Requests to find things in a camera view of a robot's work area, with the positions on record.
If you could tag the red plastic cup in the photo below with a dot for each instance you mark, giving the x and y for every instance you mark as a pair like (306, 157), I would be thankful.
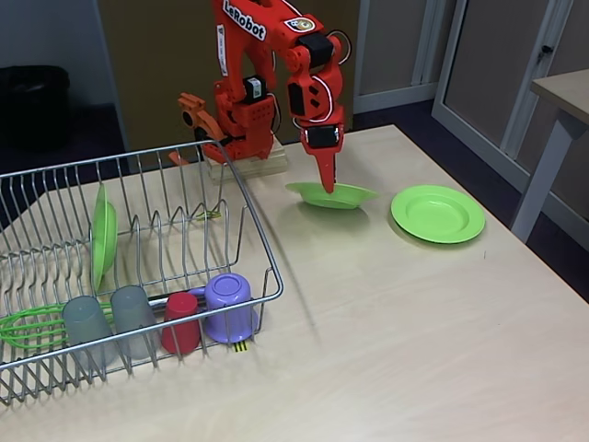
(179, 327)

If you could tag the red robot arm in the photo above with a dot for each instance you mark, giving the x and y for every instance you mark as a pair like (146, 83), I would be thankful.
(244, 115)

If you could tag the brown pin board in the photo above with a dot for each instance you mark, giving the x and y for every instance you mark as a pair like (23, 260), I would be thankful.
(147, 69)

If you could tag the green plastic plate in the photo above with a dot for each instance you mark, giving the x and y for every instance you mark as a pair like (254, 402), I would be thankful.
(345, 195)
(103, 230)
(437, 214)

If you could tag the grey framed cabinet door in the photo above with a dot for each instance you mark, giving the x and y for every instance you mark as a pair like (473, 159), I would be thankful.
(391, 46)
(488, 69)

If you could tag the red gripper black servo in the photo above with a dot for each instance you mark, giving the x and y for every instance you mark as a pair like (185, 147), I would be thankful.
(322, 137)

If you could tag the wooden base block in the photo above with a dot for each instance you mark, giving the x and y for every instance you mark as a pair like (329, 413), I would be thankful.
(269, 166)

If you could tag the yellow green tape scrap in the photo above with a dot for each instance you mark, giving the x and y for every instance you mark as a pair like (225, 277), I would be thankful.
(209, 215)

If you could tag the yellow black striped tape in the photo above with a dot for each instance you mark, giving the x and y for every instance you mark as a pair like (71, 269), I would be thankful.
(240, 348)

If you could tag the orange table clamp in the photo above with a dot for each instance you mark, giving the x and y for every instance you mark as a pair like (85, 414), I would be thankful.
(202, 119)

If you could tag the grey translucent plastic cup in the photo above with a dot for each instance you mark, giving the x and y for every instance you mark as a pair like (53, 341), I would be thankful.
(87, 322)
(133, 317)

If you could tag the beige side table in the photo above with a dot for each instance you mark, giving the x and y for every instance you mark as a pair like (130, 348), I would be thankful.
(566, 87)

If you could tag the black waste bin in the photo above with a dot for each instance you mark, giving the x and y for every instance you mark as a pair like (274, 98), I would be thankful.
(32, 106)

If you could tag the purple plastic mug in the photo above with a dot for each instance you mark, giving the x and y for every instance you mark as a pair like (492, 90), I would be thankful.
(225, 294)

